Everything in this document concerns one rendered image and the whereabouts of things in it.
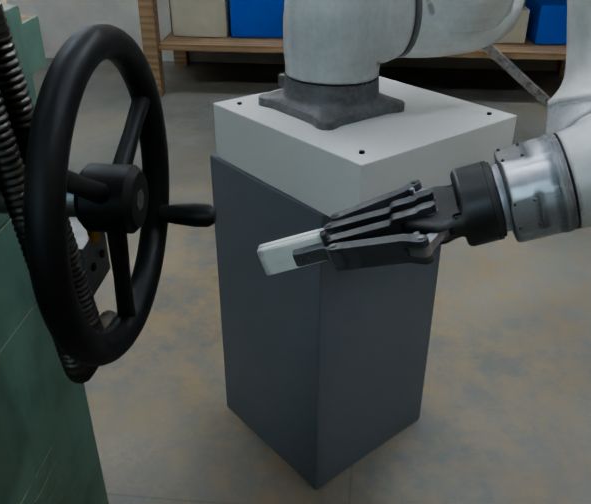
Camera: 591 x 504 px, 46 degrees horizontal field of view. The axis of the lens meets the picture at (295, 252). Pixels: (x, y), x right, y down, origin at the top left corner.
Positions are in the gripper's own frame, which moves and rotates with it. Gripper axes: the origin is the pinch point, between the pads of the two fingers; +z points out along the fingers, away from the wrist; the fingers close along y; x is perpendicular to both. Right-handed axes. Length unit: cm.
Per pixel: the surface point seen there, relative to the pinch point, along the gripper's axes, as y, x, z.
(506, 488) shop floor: -36, 81, -11
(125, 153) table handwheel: 2.9, -15.6, 10.3
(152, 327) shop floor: -79, 53, 67
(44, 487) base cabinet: 1.5, 23.3, 42.9
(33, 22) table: -20.8, -27.2, 25.1
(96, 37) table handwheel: 7.5, -26.1, 5.8
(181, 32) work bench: -277, 14, 93
